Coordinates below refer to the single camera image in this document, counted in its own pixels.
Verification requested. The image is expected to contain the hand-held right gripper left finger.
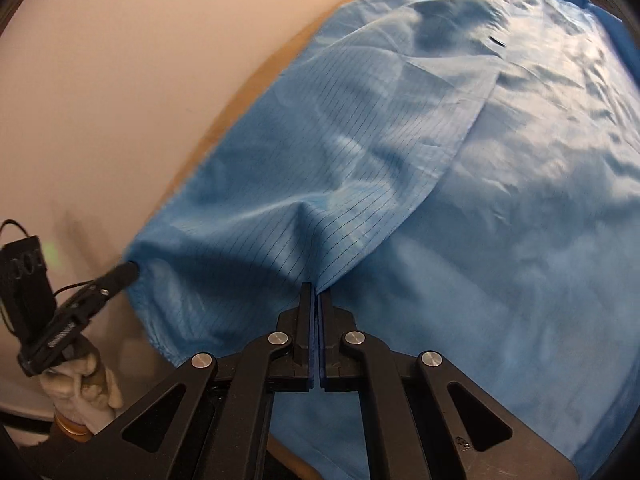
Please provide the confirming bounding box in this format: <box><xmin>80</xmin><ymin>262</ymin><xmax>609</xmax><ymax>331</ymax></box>
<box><xmin>32</xmin><ymin>282</ymin><xmax>317</xmax><ymax>480</ymax></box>

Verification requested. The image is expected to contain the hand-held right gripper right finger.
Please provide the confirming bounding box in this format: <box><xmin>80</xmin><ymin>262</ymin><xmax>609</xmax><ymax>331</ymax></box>
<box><xmin>319</xmin><ymin>291</ymin><xmax>583</xmax><ymax>480</ymax></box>

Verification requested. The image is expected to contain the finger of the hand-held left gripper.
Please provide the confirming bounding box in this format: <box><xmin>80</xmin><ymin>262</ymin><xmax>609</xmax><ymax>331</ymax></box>
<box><xmin>75</xmin><ymin>264</ymin><xmax>141</xmax><ymax>317</ymax></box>

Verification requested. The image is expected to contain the blue striped work coat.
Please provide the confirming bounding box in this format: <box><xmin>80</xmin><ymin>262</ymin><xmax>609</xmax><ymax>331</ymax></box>
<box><xmin>125</xmin><ymin>0</ymin><xmax>640</xmax><ymax>480</ymax></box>

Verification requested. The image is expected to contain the person's left hand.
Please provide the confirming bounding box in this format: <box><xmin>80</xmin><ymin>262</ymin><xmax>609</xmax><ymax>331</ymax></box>
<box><xmin>40</xmin><ymin>339</ymin><xmax>124</xmax><ymax>432</ymax></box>

